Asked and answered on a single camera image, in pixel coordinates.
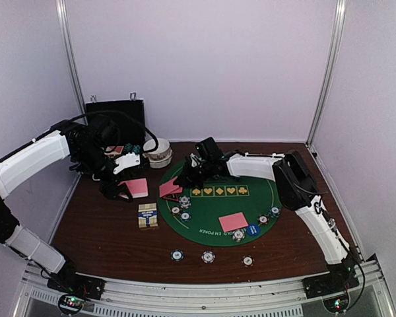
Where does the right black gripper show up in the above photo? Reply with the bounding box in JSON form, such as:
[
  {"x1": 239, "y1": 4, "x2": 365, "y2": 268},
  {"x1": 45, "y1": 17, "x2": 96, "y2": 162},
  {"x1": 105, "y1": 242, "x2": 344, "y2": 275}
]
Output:
[{"x1": 175, "y1": 159, "x2": 215, "y2": 188}]

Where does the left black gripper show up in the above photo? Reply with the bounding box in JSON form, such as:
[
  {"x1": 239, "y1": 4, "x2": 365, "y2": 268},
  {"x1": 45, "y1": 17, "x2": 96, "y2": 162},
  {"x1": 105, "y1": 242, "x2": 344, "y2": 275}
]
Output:
[{"x1": 74, "y1": 144, "x2": 133, "y2": 202}]

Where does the card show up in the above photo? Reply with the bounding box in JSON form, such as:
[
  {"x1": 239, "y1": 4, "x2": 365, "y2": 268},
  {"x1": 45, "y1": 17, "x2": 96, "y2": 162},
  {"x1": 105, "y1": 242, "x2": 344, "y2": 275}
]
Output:
[
  {"x1": 159, "y1": 184, "x2": 183, "y2": 197},
  {"x1": 218, "y1": 212, "x2": 248, "y2": 232},
  {"x1": 159, "y1": 177, "x2": 180, "y2": 197}
]

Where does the red triangular all-in button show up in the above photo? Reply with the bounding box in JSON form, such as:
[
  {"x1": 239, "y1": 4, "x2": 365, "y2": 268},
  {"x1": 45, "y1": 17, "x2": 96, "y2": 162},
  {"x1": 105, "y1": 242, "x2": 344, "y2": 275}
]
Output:
[{"x1": 162, "y1": 194, "x2": 179, "y2": 202}]

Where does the red playing card deck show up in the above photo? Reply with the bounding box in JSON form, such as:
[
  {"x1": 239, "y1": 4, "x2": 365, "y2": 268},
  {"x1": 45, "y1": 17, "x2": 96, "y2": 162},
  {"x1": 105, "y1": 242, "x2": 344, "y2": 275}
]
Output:
[{"x1": 120, "y1": 178, "x2": 149, "y2": 199}]

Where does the blue small blind button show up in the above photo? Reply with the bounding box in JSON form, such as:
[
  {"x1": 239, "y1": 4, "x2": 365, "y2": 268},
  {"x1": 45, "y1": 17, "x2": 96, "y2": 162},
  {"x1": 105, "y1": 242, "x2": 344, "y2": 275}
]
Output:
[{"x1": 246, "y1": 224, "x2": 261, "y2": 236}]

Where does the blue white poker chip stack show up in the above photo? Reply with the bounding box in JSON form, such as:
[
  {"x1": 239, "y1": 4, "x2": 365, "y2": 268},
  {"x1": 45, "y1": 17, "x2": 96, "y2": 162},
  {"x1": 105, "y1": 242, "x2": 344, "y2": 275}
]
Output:
[{"x1": 201, "y1": 251, "x2": 216, "y2": 264}]

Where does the teal poker chip stack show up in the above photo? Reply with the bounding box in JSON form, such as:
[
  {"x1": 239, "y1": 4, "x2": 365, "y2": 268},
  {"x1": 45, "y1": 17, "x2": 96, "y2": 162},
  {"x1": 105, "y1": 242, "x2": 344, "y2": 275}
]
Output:
[{"x1": 170, "y1": 250, "x2": 184, "y2": 262}]

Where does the brown poker chip stack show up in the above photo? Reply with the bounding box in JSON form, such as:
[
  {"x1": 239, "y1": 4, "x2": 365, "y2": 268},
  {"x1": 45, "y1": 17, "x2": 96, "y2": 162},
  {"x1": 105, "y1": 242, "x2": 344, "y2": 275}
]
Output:
[{"x1": 242, "y1": 256, "x2": 254, "y2": 267}]

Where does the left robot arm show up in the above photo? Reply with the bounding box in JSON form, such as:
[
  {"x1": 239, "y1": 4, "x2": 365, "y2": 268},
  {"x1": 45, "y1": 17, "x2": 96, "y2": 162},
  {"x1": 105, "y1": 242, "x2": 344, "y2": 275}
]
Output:
[{"x1": 0, "y1": 115, "x2": 132, "y2": 293}]

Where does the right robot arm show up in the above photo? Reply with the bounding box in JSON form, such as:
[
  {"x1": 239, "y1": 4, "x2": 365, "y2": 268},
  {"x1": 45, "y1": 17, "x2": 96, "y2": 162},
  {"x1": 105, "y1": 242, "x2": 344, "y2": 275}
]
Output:
[{"x1": 175, "y1": 151, "x2": 358, "y2": 292}]

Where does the card deck in case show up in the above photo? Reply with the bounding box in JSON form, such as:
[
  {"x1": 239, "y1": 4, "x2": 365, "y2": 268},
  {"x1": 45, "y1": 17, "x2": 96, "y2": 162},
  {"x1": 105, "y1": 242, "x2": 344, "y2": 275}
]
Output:
[{"x1": 104, "y1": 145, "x2": 124, "y2": 157}]

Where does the teal chip row in case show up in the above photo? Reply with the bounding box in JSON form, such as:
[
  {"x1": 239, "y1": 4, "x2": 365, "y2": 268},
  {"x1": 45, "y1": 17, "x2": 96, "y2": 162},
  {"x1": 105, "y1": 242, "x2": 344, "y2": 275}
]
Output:
[{"x1": 123, "y1": 143, "x2": 141, "y2": 155}]

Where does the green round poker mat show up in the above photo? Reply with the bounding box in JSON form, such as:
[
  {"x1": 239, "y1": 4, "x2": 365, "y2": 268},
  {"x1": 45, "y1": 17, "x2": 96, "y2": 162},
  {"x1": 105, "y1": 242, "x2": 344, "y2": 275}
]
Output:
[{"x1": 157, "y1": 176, "x2": 282, "y2": 247}]

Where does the black poker chip case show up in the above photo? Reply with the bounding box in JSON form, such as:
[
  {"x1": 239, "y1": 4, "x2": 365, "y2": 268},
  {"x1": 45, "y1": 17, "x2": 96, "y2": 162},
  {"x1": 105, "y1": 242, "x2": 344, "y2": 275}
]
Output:
[{"x1": 85, "y1": 98, "x2": 147, "y2": 153}]

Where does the white scalloped ceramic dish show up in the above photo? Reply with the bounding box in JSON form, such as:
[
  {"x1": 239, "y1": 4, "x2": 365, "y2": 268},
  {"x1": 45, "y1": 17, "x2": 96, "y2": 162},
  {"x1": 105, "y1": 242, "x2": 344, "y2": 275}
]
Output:
[{"x1": 143, "y1": 149, "x2": 173, "y2": 169}]

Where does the white ceramic bowl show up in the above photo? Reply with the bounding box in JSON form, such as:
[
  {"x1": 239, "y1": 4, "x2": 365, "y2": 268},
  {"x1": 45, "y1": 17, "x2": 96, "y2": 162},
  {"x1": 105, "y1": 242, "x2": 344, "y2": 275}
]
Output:
[{"x1": 143, "y1": 138, "x2": 170, "y2": 160}]

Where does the gold striped card box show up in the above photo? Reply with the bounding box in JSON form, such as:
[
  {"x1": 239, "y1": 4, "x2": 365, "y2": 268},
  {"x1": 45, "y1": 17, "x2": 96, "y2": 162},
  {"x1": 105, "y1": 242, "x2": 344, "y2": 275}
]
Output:
[{"x1": 138, "y1": 203, "x2": 158, "y2": 229}]

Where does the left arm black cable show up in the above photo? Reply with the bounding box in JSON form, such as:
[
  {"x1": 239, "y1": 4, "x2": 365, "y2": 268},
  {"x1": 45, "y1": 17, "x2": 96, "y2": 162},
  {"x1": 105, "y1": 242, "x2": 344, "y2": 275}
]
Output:
[{"x1": 75, "y1": 111, "x2": 161, "y2": 156}]

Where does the left aluminium frame post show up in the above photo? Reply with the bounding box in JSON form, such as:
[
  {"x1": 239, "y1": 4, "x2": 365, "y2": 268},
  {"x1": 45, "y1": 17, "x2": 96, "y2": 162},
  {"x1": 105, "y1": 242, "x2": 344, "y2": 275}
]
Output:
[{"x1": 55, "y1": 0, "x2": 85, "y2": 114}]

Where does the aluminium frame post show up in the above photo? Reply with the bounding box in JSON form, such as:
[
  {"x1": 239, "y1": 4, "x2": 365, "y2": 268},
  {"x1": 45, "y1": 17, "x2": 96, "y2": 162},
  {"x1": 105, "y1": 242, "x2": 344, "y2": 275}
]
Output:
[
  {"x1": 306, "y1": 0, "x2": 347, "y2": 148},
  {"x1": 55, "y1": 0, "x2": 85, "y2": 114}
]

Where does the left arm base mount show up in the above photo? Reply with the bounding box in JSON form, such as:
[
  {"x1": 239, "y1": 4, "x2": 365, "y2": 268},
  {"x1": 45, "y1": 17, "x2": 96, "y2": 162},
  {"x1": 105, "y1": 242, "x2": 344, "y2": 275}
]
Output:
[{"x1": 47, "y1": 275, "x2": 106, "y2": 300}]

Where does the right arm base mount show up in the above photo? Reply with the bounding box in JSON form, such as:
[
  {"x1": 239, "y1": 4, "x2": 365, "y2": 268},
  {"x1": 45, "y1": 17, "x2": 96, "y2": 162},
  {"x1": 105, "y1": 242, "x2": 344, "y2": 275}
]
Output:
[{"x1": 302, "y1": 273, "x2": 360, "y2": 299}]

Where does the right aluminium frame post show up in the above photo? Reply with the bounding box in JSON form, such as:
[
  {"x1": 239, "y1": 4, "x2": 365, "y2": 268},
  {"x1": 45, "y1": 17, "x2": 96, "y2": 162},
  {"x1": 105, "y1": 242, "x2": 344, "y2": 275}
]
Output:
[{"x1": 306, "y1": 0, "x2": 347, "y2": 148}]

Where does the front aluminium rail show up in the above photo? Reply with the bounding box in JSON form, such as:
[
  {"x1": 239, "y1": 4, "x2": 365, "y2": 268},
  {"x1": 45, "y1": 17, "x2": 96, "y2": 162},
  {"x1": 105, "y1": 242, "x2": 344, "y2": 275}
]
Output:
[{"x1": 11, "y1": 260, "x2": 396, "y2": 316}]

